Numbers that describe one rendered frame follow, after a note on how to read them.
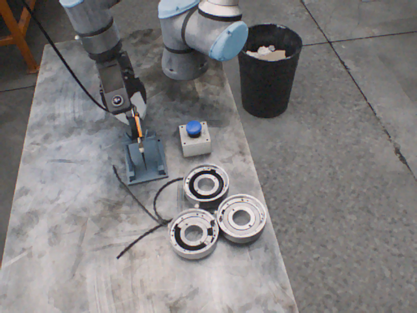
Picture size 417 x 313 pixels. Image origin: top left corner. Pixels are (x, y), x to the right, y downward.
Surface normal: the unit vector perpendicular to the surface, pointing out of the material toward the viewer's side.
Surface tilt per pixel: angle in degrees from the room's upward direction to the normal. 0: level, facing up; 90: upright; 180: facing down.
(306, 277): 0
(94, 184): 0
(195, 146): 90
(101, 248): 0
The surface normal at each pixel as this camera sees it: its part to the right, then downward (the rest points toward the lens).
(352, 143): -0.05, -0.63
